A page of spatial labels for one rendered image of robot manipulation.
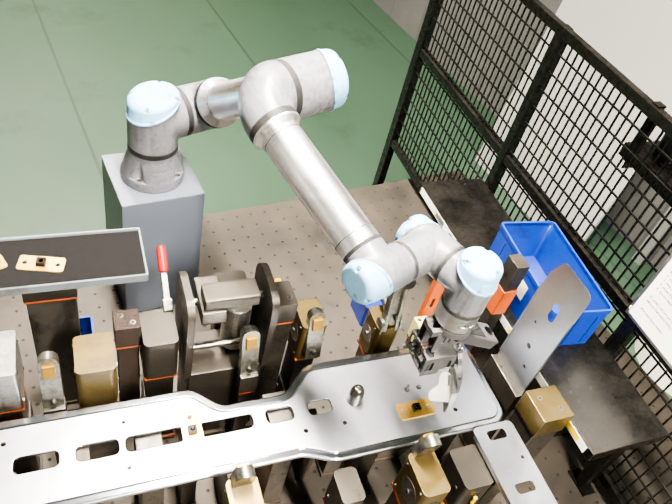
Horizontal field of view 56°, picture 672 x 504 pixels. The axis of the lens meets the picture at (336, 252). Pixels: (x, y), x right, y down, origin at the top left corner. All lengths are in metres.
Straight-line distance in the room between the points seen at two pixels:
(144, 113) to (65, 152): 2.08
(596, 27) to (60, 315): 2.92
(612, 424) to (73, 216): 2.44
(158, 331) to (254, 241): 0.81
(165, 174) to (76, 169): 1.88
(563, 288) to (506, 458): 0.37
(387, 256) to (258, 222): 1.16
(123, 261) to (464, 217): 0.97
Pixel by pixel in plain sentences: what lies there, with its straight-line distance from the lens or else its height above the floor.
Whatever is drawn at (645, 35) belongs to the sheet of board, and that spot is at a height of 1.10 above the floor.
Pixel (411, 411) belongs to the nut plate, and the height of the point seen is 1.00.
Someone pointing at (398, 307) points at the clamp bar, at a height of 1.11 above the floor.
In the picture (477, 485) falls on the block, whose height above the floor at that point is 0.98.
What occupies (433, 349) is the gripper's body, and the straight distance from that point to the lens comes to 1.18.
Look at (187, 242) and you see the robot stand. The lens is 1.70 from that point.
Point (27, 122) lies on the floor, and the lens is 3.77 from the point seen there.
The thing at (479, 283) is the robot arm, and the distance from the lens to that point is 1.04.
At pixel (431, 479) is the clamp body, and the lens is 1.29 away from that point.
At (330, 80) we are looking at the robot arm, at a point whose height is 1.55.
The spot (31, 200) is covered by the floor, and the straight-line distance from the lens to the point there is 3.27.
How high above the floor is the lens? 2.13
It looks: 43 degrees down
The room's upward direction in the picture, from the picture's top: 16 degrees clockwise
